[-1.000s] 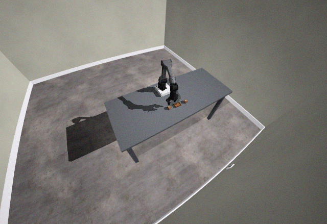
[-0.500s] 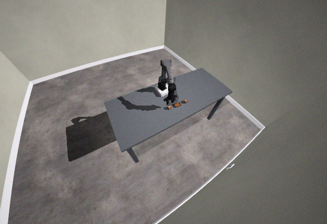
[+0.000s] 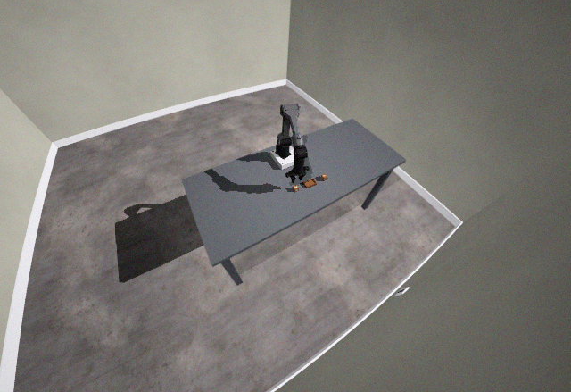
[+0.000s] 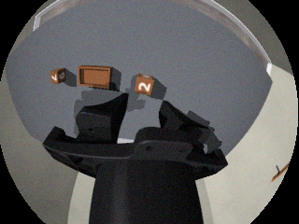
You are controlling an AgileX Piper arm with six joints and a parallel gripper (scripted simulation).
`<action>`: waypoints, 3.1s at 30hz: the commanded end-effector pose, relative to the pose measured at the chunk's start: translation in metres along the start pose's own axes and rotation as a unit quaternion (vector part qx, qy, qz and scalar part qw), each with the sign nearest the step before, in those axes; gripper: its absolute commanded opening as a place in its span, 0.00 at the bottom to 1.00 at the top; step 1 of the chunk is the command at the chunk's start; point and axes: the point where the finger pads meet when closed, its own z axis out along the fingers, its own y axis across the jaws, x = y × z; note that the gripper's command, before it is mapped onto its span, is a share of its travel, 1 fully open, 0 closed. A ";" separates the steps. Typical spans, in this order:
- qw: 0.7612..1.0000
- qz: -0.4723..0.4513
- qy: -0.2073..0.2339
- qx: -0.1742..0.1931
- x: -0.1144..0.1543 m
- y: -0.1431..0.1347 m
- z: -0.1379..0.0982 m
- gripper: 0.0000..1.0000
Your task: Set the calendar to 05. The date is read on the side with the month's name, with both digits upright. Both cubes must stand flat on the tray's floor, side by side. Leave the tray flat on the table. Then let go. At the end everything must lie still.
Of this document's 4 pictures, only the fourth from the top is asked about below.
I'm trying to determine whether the orange-brown digit cube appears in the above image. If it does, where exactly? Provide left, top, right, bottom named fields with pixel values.
left=50, top=68, right=66, bottom=84
left=135, top=74, right=154, bottom=95

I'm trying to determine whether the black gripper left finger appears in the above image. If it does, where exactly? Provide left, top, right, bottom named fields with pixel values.
left=76, top=92, right=129, bottom=144

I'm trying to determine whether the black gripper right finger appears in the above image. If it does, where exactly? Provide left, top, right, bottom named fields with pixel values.
left=159, top=100, right=210, bottom=155

